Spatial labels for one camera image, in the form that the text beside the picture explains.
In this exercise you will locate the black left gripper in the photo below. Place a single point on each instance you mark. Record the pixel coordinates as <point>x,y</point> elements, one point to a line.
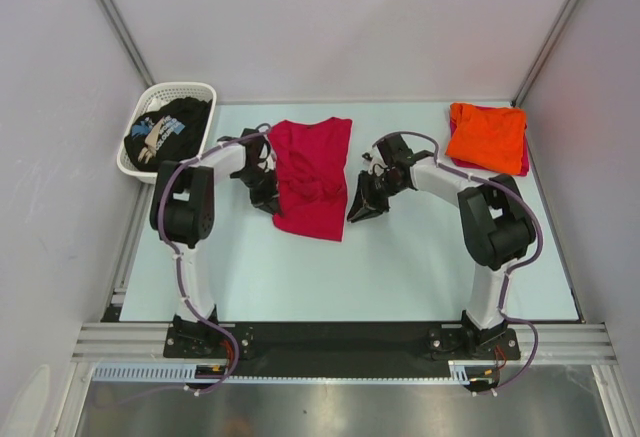
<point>273,187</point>

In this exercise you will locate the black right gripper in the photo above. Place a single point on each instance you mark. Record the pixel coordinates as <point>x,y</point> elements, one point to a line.
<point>365,195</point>

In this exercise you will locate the red polo shirt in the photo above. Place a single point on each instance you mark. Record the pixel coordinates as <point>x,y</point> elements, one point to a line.
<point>310,171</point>

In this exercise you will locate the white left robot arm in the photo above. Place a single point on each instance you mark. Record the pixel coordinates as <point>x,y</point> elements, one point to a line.
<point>182,212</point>

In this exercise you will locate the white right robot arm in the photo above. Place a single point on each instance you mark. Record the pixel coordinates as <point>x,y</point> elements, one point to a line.
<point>500,231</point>

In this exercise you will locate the black printed t shirt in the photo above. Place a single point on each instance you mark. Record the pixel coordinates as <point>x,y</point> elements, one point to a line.
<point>174,132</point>

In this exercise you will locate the white plastic laundry basket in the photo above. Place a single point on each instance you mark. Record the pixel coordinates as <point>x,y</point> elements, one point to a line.
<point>152,99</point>

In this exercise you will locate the folded orange t shirt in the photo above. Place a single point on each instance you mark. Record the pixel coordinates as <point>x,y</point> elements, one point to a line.
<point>490,137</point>

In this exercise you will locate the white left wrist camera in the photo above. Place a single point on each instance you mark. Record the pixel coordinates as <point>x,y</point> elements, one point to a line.
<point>266,158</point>

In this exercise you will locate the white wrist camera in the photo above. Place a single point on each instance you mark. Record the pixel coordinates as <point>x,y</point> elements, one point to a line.
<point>266,158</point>
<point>374,164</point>

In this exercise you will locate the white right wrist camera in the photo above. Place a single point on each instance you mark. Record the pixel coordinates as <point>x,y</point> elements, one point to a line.
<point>374,164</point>

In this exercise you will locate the aluminium frame rail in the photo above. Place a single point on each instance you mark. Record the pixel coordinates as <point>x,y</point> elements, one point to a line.
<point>555,343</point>

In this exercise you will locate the grey slotted cable duct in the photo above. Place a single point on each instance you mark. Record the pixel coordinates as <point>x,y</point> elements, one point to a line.
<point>163,373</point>

